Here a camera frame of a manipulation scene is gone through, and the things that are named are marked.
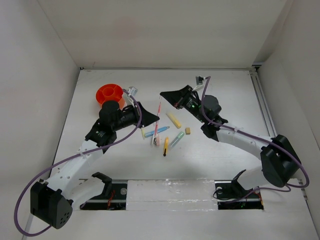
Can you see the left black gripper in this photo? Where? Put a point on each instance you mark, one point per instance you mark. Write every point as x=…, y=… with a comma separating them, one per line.
x=148, y=117

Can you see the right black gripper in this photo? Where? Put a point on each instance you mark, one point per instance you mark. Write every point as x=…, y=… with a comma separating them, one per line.
x=176, y=97

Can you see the pink pen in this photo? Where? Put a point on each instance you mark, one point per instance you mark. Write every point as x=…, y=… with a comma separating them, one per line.
x=157, y=122

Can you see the pale yellow pen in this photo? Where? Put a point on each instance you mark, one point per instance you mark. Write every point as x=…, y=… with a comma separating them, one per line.
x=143, y=133

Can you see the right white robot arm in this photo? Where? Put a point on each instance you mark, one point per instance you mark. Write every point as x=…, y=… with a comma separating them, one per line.
x=278, y=160

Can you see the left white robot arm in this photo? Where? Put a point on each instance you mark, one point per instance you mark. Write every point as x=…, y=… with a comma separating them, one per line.
x=54, y=200

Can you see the orange round divided container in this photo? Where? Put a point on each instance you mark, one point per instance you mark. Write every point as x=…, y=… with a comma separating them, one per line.
x=110, y=92

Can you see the yellow highlighter marker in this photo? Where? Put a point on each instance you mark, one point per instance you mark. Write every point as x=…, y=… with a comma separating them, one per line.
x=174, y=120

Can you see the tan eraser block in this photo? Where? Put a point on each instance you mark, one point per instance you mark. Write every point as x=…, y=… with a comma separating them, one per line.
x=188, y=131

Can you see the blue pen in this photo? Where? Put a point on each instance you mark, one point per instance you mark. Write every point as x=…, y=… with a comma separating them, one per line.
x=159, y=130

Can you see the green highlighter marker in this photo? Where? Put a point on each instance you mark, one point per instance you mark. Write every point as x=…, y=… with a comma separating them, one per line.
x=177, y=139

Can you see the yellow black-tipped pen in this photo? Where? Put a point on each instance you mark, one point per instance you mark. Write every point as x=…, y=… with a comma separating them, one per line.
x=166, y=146

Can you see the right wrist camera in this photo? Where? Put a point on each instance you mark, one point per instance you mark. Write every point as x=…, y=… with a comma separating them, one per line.
x=200, y=83

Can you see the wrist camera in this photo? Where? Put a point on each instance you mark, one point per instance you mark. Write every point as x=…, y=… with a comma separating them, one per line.
x=132, y=91
x=200, y=83

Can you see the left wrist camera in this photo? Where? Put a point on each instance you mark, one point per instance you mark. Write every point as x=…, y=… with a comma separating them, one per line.
x=132, y=91

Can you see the aluminium rail frame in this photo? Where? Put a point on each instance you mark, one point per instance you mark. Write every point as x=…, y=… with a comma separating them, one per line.
x=262, y=102

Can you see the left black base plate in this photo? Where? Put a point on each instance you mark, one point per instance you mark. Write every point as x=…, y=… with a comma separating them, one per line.
x=113, y=199

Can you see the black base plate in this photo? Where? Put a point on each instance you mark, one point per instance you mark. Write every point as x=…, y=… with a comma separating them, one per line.
x=113, y=199
x=231, y=196

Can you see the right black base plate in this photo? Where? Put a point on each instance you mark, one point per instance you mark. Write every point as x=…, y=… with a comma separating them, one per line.
x=231, y=196

